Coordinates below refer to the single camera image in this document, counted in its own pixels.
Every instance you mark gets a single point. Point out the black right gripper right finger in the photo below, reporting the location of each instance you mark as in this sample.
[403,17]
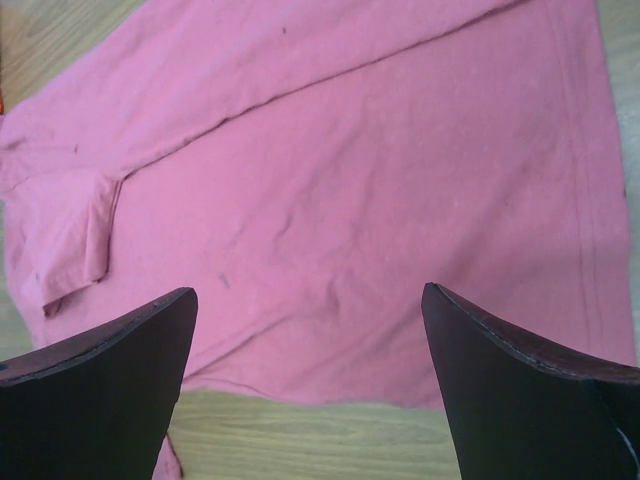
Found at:
[520,406]

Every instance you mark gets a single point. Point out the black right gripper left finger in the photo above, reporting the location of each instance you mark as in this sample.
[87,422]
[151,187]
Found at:
[98,405]

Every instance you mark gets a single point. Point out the rose red t-shirt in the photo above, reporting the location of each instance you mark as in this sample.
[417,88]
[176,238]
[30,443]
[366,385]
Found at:
[307,167]

